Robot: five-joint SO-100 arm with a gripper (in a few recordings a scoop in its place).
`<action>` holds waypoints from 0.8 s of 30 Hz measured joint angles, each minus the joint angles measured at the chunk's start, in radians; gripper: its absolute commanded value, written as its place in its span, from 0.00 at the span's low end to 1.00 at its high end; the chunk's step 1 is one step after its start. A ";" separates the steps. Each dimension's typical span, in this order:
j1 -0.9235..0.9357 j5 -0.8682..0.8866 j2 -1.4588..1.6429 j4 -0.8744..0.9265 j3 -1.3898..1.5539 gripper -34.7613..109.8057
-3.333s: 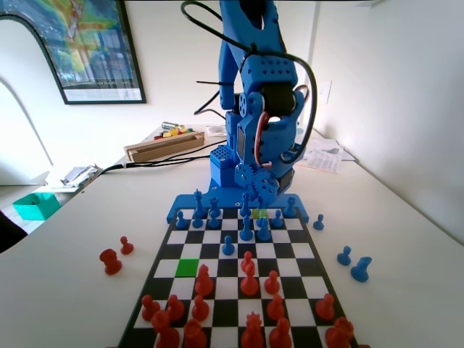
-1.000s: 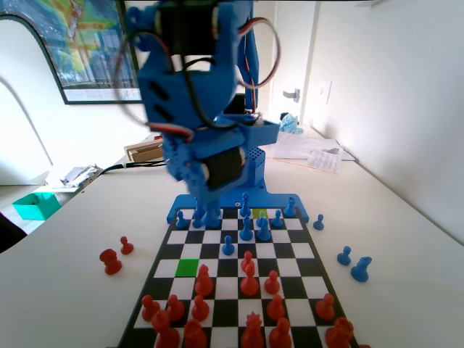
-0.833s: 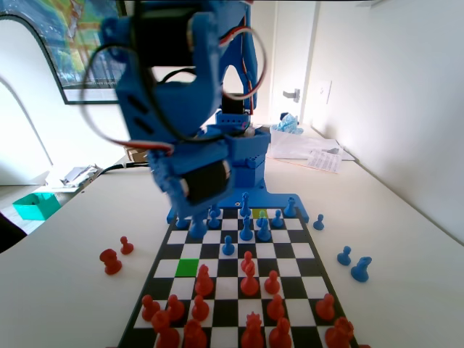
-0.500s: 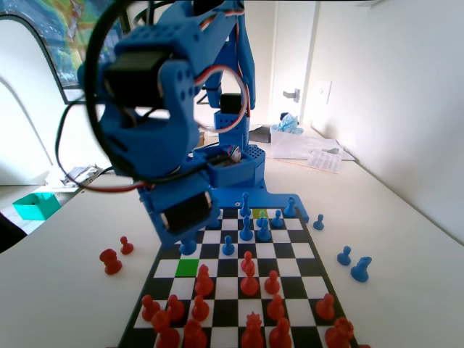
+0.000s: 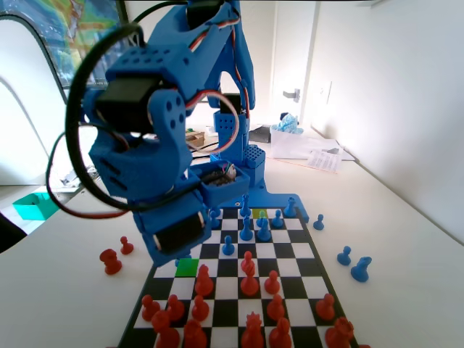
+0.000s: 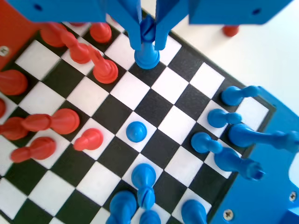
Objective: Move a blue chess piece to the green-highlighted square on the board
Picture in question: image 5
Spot blue chess bishop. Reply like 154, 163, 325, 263
239, 215, 254, 241

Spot blue chess knight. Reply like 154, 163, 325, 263
350, 255, 373, 283
256, 218, 271, 243

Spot red chess bishop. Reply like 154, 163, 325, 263
239, 261, 260, 297
268, 318, 293, 348

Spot red chess rook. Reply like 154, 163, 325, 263
183, 318, 209, 348
325, 316, 355, 346

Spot red chess queen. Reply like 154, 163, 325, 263
240, 311, 265, 348

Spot long cardboard box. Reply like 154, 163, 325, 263
185, 130, 206, 152

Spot crumpled silver foil pack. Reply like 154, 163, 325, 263
59, 163, 104, 190

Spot teal open box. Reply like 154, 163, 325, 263
12, 192, 62, 222

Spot blue plush toy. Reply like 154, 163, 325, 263
278, 112, 305, 135

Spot white paper sheets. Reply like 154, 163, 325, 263
270, 128, 344, 161

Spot black and white chessboard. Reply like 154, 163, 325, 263
116, 206, 360, 348

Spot black framed map poster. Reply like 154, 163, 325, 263
46, 0, 130, 106

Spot thick black camera cable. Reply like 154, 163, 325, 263
46, 21, 204, 220

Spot white light switch plate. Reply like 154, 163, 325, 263
315, 80, 333, 104

